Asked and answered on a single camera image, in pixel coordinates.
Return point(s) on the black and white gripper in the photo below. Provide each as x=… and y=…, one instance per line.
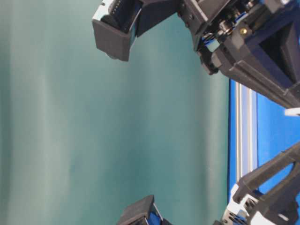
x=249, y=206

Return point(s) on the black gripper with blue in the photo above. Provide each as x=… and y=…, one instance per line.
x=260, y=43

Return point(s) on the white strip on blue board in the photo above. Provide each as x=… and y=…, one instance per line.
x=292, y=112

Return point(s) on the blue backdrop board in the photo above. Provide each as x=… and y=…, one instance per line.
x=275, y=132

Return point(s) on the aluminium extrusion frame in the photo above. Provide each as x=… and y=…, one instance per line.
x=246, y=130

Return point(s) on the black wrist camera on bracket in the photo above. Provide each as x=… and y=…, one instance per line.
x=142, y=212

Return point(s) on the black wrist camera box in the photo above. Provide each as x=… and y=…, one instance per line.
x=118, y=23

